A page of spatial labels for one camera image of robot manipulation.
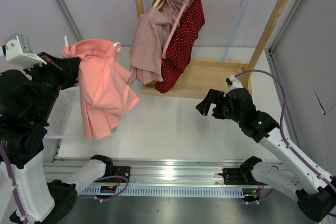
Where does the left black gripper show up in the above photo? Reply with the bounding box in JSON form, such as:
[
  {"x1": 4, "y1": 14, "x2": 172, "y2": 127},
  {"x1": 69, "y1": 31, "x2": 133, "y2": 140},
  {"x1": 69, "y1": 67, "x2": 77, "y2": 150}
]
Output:
[{"x1": 25, "y1": 49, "x2": 82, "y2": 121}]

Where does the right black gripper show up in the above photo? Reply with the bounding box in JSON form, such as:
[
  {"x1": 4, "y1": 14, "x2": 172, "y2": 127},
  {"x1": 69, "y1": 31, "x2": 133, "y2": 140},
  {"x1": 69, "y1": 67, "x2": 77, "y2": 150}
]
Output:
[{"x1": 196, "y1": 89, "x2": 243, "y2": 124}]

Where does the salmon pink skirt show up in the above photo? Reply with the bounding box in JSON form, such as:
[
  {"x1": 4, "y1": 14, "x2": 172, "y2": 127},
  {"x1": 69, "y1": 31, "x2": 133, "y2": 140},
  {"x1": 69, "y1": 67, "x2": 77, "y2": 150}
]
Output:
[{"x1": 62, "y1": 39, "x2": 140, "y2": 141}]

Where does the light blue plastic hanger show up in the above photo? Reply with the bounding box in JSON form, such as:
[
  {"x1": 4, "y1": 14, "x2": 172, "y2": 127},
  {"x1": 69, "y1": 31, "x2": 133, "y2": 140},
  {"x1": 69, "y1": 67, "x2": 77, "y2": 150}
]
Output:
[{"x1": 221, "y1": 0, "x2": 249, "y2": 64}]

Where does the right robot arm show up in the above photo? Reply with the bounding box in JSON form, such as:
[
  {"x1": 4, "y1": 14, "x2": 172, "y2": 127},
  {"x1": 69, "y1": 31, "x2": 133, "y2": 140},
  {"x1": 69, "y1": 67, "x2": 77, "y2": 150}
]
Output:
[{"x1": 196, "y1": 88, "x2": 335, "y2": 222}]

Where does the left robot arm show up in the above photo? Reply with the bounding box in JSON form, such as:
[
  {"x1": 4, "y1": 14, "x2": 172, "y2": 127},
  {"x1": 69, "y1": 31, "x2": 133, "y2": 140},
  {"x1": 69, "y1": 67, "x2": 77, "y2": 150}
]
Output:
[{"x1": 1, "y1": 52, "x2": 129, "y2": 223}]

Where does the pink plastic hanger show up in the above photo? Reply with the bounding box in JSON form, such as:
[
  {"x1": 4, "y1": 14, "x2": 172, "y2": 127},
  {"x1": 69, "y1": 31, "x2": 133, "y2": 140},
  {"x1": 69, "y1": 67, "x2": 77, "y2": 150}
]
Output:
[{"x1": 162, "y1": 0, "x2": 191, "y2": 59}]

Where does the wooden clothes rack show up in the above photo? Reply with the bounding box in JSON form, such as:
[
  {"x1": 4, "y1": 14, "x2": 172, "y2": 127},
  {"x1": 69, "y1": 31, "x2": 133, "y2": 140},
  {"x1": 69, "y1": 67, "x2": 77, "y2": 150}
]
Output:
[{"x1": 135, "y1": 0, "x2": 289, "y2": 99}]

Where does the white plastic basket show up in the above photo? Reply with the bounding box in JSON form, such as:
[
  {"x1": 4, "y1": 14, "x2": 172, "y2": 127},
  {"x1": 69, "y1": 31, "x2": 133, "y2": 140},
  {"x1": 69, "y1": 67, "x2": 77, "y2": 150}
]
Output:
[{"x1": 44, "y1": 87, "x2": 119, "y2": 140}]

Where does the red polka dot garment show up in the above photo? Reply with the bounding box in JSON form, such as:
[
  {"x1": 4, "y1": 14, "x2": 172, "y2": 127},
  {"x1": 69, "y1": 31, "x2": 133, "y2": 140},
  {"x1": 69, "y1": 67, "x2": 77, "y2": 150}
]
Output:
[{"x1": 155, "y1": 0, "x2": 205, "y2": 93}]

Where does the dusty pink dress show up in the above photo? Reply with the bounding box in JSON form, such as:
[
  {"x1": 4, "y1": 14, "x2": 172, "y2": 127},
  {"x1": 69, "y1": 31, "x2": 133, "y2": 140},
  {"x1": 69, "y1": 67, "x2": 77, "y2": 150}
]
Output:
[{"x1": 129, "y1": 0, "x2": 184, "y2": 84}]

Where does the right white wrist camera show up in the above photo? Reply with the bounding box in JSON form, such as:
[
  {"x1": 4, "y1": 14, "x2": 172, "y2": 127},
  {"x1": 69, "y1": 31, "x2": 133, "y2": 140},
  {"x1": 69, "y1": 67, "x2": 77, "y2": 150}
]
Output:
[{"x1": 226, "y1": 75, "x2": 243, "y2": 91}]

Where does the white slotted cable duct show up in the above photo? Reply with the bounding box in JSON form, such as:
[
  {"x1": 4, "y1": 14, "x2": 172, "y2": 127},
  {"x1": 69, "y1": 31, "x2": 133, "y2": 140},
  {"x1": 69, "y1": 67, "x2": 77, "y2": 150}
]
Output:
[{"x1": 81, "y1": 185, "x2": 265, "y2": 198}]

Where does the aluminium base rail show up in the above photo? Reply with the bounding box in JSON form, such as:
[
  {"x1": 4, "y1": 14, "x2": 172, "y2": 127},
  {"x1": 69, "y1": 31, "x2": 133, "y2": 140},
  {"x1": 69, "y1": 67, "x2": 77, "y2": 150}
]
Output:
[{"x1": 39, "y1": 157, "x2": 292, "y2": 185}]

